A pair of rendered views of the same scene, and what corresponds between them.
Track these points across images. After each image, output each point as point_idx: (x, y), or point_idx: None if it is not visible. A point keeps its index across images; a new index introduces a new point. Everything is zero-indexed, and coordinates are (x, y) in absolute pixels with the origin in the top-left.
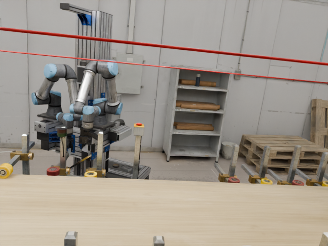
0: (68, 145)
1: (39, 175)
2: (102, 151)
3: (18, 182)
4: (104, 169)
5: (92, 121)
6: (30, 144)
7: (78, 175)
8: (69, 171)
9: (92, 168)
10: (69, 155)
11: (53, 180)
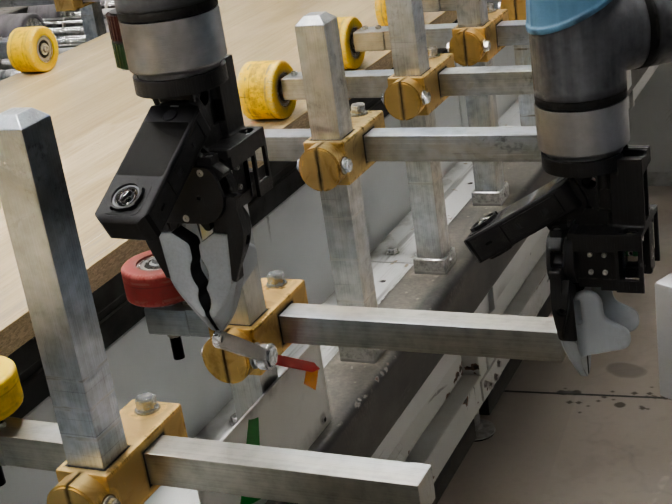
0: (467, 239)
1: (115, 242)
2: (24, 293)
3: (93, 209)
4: (74, 480)
5: (128, 12)
6: (500, 132)
7: (224, 436)
8: (203, 352)
9: (147, 428)
10: (572, 363)
11: (16, 278)
